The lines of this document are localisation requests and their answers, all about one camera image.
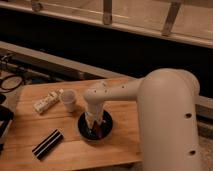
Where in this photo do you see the black round bowl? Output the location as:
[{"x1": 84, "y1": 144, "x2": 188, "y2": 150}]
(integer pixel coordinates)
[{"x1": 78, "y1": 111, "x2": 113, "y2": 141}]

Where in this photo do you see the red pepper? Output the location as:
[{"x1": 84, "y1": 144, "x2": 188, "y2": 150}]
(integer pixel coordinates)
[{"x1": 94, "y1": 122, "x2": 103, "y2": 139}]

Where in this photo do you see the black white striped block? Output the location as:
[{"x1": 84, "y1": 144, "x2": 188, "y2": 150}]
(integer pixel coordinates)
[{"x1": 32, "y1": 129, "x2": 63, "y2": 160}]

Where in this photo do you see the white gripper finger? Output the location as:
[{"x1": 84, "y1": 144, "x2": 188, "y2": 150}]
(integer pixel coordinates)
[{"x1": 86, "y1": 120, "x2": 94, "y2": 129}]

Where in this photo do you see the black coiled cable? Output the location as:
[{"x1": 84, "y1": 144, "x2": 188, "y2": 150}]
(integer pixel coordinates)
[{"x1": 0, "y1": 73, "x2": 25, "y2": 93}]

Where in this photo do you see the wooden cutting board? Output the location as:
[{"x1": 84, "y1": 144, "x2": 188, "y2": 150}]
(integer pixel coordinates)
[{"x1": 0, "y1": 80, "x2": 141, "y2": 171}]

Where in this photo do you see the black device at left edge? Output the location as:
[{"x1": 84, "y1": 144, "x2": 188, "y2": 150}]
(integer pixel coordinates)
[{"x1": 0, "y1": 93, "x2": 14, "y2": 137}]

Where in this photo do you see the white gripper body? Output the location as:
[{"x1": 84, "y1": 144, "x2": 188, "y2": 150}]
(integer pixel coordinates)
[{"x1": 86, "y1": 103, "x2": 103, "y2": 124}]

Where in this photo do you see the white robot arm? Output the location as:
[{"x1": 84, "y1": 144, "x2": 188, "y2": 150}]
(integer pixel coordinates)
[{"x1": 84, "y1": 69, "x2": 202, "y2": 171}]

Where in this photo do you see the white ceramic cup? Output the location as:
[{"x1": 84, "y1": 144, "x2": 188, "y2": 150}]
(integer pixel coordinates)
[{"x1": 60, "y1": 89, "x2": 77, "y2": 112}]

